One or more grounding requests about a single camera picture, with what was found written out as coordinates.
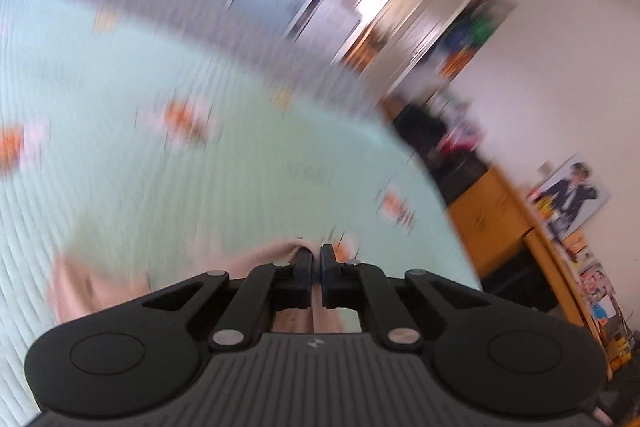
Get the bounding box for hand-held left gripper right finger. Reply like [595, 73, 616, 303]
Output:
[320, 243, 493, 354]

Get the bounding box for black armchair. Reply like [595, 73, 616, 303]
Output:
[392, 104, 488, 202]

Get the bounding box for wooden desk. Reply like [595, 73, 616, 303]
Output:
[447, 167, 631, 378]

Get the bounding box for beige printed pants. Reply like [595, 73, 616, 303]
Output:
[47, 239, 361, 335]

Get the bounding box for bee print bedspread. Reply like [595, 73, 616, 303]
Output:
[0, 0, 483, 427]

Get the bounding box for colourful hanging bags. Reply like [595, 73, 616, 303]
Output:
[440, 0, 513, 80]

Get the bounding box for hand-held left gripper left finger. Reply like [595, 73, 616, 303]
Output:
[141, 247, 315, 354]

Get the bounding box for pilot portrait poster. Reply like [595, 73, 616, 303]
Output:
[537, 154, 613, 242]

